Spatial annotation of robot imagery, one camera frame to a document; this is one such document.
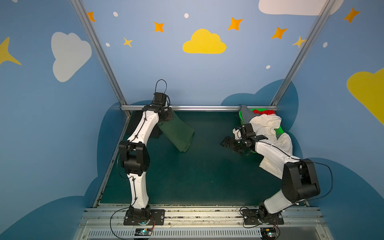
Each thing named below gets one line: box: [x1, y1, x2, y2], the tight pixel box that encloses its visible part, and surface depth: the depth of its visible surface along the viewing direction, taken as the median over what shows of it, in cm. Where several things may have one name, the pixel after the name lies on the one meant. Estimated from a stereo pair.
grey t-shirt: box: [240, 104, 260, 124], surface depth 113 cm
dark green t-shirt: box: [158, 108, 195, 153], surface depth 100 cm
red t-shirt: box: [252, 109, 275, 115], surface depth 113 cm
